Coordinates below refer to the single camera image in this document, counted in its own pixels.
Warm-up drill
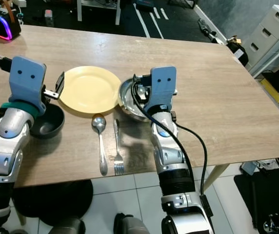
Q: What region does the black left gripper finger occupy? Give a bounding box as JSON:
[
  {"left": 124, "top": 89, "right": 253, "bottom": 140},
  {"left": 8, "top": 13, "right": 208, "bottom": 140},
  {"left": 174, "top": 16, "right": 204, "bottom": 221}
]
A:
[{"left": 55, "top": 72, "right": 66, "bottom": 98}]

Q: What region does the stainless steel bowl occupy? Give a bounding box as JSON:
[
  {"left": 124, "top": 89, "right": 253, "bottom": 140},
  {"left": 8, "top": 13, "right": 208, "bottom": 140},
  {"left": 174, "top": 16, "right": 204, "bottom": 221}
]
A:
[{"left": 117, "top": 76, "right": 160, "bottom": 123}]

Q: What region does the yellow round plate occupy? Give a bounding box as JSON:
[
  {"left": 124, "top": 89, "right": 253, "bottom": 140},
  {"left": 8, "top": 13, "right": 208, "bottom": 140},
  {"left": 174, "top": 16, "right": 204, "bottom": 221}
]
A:
[{"left": 59, "top": 65, "right": 122, "bottom": 116}]

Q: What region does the small black bowl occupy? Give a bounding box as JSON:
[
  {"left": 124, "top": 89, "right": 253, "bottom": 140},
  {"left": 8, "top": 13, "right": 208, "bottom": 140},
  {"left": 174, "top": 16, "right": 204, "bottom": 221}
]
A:
[{"left": 30, "top": 103, "right": 65, "bottom": 140}]

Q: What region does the silver metal fork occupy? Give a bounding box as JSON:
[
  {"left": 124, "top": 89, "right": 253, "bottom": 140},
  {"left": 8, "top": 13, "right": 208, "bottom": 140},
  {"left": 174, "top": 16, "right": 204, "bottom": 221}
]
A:
[{"left": 112, "top": 118, "right": 126, "bottom": 176}]

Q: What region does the silver metal spoon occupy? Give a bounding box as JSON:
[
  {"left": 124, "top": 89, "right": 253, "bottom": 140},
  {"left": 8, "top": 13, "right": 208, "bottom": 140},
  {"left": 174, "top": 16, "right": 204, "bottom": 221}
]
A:
[{"left": 91, "top": 115, "right": 109, "bottom": 176}]

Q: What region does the white table leg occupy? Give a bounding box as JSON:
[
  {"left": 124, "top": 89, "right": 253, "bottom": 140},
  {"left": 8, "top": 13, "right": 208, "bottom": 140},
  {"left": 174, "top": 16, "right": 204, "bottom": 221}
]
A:
[{"left": 202, "top": 163, "right": 231, "bottom": 194}]

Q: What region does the black round stool base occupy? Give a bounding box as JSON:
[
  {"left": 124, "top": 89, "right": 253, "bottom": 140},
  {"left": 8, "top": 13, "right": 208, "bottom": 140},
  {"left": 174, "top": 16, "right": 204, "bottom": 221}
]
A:
[{"left": 11, "top": 179, "right": 94, "bottom": 220}]

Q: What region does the grey right robot leg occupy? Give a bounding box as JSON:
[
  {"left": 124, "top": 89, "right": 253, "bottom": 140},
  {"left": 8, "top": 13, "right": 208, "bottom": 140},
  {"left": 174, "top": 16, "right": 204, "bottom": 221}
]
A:
[{"left": 112, "top": 213, "right": 151, "bottom": 234}]

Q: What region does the grey robot leg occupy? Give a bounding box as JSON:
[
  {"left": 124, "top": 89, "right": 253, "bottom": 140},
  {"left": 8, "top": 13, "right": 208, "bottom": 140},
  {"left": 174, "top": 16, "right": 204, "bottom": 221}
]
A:
[
  {"left": 112, "top": 213, "right": 151, "bottom": 234},
  {"left": 48, "top": 216, "right": 80, "bottom": 234}
]

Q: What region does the white drawer cabinet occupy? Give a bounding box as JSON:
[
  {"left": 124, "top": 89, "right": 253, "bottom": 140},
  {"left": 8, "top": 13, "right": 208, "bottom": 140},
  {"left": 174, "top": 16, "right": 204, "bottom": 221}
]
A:
[{"left": 241, "top": 4, "right": 279, "bottom": 79}]

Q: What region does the grey left robot leg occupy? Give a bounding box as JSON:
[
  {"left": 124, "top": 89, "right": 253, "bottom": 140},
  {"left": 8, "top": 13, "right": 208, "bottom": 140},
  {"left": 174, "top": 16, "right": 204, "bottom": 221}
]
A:
[{"left": 48, "top": 216, "right": 80, "bottom": 234}]

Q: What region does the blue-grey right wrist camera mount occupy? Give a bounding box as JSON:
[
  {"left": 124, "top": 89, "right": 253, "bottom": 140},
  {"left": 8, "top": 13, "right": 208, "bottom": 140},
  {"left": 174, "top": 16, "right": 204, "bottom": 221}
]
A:
[{"left": 143, "top": 66, "right": 178, "bottom": 109}]

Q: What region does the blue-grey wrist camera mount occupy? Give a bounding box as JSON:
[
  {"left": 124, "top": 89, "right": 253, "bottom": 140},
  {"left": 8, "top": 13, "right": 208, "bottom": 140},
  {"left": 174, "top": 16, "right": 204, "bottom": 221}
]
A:
[
  {"left": 9, "top": 56, "right": 47, "bottom": 104},
  {"left": 143, "top": 66, "right": 178, "bottom": 109}
]

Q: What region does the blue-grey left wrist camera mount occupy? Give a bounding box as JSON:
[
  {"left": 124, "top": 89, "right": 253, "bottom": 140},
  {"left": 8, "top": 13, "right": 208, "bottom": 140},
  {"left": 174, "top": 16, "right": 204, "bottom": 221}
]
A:
[{"left": 9, "top": 56, "right": 47, "bottom": 104}]

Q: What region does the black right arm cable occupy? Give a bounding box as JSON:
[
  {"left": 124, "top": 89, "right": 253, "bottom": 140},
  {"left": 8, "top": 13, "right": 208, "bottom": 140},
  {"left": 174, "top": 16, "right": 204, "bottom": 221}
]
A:
[{"left": 131, "top": 74, "right": 209, "bottom": 198}]

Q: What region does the black speaker rainbow light ring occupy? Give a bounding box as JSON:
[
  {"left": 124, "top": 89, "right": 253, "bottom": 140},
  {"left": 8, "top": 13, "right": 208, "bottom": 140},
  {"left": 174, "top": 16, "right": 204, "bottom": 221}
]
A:
[{"left": 0, "top": 7, "right": 21, "bottom": 41}]

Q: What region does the white metal frame stand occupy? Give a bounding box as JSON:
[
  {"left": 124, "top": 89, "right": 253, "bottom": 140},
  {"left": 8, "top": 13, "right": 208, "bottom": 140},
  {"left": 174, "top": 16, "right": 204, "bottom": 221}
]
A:
[{"left": 77, "top": 0, "right": 122, "bottom": 26}]

